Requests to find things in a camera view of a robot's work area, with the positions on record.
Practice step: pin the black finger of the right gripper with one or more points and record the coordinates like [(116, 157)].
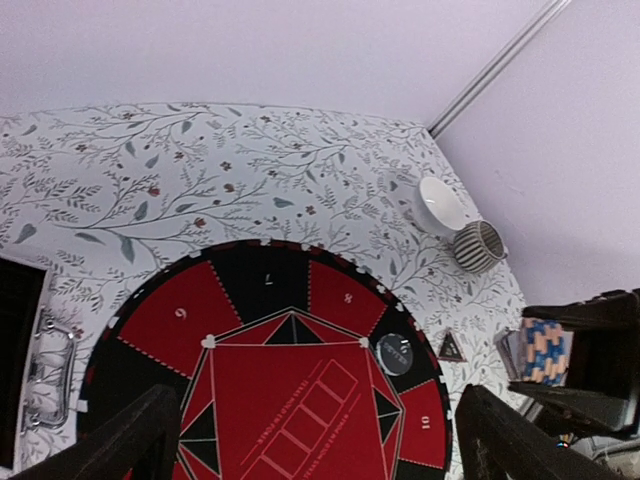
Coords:
[(586, 412), (617, 307)]

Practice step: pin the clear dealer button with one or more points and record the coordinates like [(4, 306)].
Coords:
[(394, 354)]

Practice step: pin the black triangular card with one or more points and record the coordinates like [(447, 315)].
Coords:
[(450, 349)]

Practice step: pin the round red black poker mat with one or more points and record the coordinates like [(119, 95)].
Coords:
[(270, 350)]

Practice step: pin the right aluminium corner post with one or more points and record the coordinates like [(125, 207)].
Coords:
[(499, 62)]

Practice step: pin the striped grey mug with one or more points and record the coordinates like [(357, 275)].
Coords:
[(478, 247)]

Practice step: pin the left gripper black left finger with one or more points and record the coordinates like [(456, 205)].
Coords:
[(141, 440)]

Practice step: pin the blue card deck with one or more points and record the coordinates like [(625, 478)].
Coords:
[(508, 344)]

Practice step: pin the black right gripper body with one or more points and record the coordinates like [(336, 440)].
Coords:
[(607, 362)]

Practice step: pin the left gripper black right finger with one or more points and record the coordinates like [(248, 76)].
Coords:
[(496, 442)]

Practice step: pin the white ceramic bowl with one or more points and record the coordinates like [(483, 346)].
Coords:
[(436, 208)]

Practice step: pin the aluminium poker chip case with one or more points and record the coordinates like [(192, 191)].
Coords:
[(24, 321)]

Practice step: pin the blue white chip stack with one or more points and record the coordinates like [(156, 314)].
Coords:
[(543, 357)]

